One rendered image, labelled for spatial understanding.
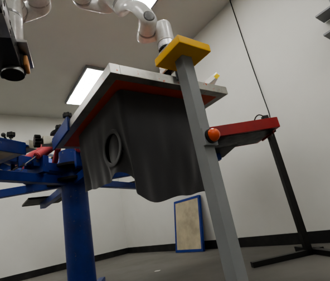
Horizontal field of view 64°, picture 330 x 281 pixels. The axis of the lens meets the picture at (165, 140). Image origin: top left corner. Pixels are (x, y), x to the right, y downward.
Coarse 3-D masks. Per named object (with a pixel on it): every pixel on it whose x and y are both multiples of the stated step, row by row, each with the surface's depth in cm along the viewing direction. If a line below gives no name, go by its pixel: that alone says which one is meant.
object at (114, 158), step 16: (112, 96) 102; (112, 112) 102; (96, 128) 115; (112, 128) 102; (80, 144) 132; (96, 144) 115; (112, 144) 104; (96, 160) 117; (112, 160) 104; (128, 160) 96; (96, 176) 117; (112, 176) 102
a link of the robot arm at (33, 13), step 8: (32, 0) 108; (40, 0) 109; (48, 0) 113; (80, 0) 116; (88, 0) 118; (32, 8) 113; (40, 8) 112; (48, 8) 115; (32, 16) 114; (40, 16) 115
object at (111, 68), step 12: (108, 72) 89; (120, 72) 90; (132, 72) 93; (144, 72) 97; (156, 72) 100; (96, 84) 98; (108, 84) 95; (144, 84) 99; (156, 84) 101; (168, 84) 103; (204, 84) 114; (96, 96) 101; (216, 96) 122; (84, 108) 109; (72, 120) 121; (72, 132) 130; (60, 144) 143
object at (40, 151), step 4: (40, 148) 197; (44, 148) 185; (48, 148) 188; (52, 148) 193; (32, 152) 191; (36, 152) 179; (40, 152) 181; (44, 152) 184; (48, 152) 223; (56, 152) 231; (28, 156) 186; (32, 156) 189; (36, 156) 179; (40, 156) 180; (56, 156) 233; (52, 160) 236; (56, 160) 236
